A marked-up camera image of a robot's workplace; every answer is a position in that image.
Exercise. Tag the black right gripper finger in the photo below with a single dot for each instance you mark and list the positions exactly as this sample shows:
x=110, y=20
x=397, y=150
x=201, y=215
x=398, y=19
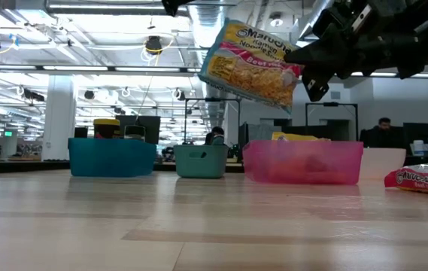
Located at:
x=315, y=54
x=319, y=84

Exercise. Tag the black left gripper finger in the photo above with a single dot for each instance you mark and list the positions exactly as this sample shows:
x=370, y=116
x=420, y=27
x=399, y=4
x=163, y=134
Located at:
x=171, y=5

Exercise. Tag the yellow ramen noodle packet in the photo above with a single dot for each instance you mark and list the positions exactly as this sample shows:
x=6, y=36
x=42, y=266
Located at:
x=251, y=67
x=296, y=136

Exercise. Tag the black-lid herb jar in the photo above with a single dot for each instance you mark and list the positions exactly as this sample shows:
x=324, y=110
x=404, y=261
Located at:
x=135, y=132

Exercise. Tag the yellow-lid spice jar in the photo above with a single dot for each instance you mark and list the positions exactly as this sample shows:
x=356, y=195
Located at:
x=106, y=128

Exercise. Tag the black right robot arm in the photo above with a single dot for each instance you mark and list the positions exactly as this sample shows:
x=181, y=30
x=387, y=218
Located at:
x=424, y=37

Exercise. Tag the person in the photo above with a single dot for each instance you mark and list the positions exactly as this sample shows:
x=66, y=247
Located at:
x=384, y=123
x=217, y=130

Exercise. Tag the red plastic bin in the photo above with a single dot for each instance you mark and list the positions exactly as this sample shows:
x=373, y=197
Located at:
x=304, y=163

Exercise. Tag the pale pink plastic bowl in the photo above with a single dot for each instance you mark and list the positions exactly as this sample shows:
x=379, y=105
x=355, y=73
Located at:
x=383, y=162

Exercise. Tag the long ceiling light bar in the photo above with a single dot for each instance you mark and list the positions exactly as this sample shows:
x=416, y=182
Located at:
x=85, y=68

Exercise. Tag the white plastic bottle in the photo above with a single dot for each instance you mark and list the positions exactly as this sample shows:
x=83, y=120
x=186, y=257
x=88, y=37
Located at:
x=418, y=147

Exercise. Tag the large dark background monitor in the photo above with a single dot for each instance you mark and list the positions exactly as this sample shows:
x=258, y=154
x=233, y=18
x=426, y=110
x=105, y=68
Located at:
x=149, y=128

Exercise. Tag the red ramen noodle packet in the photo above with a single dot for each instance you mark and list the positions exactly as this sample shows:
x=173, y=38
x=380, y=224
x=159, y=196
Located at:
x=424, y=177

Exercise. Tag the teal plastic bin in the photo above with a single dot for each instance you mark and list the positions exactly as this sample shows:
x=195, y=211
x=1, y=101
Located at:
x=200, y=163

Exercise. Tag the white structural column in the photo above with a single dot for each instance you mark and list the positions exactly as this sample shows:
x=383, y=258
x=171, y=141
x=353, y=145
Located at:
x=59, y=116

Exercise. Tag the blue plastic bin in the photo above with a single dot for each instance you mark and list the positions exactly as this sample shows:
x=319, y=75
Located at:
x=112, y=158

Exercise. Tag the green exit sign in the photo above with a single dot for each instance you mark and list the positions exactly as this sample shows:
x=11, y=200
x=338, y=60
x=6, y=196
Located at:
x=8, y=133

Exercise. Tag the black background frame rig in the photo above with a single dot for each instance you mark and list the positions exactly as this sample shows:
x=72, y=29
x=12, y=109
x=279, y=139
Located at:
x=307, y=120
x=186, y=120

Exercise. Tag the silver ventilation duct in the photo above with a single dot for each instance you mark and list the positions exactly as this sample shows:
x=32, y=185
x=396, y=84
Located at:
x=208, y=19

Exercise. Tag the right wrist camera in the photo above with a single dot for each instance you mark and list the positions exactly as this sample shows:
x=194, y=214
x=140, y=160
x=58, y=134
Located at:
x=343, y=19

